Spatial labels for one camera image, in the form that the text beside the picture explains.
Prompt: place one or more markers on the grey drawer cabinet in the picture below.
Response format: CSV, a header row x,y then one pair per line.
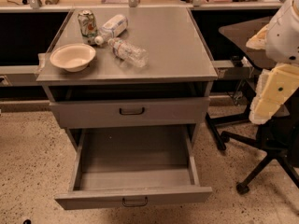
x,y
148,68

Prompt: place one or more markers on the clear plastic water bottle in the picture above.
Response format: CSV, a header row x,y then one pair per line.
x,y
129,52

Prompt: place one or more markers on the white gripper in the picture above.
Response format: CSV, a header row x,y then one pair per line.
x,y
282,36

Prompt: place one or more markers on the white paper bowl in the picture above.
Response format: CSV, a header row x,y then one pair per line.
x,y
73,57

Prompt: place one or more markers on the black office chair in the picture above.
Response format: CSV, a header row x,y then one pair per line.
x,y
278,137

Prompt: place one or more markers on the green soda can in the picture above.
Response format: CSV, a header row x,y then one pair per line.
x,y
88,26

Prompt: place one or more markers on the open grey middle drawer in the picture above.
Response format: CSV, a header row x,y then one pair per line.
x,y
133,167

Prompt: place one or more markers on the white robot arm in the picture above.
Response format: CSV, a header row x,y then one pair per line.
x,y
280,40

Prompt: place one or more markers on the white label plastic bottle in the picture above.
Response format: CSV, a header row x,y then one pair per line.
x,y
111,29

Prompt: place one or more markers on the closed grey upper drawer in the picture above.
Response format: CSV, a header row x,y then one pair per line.
x,y
124,113

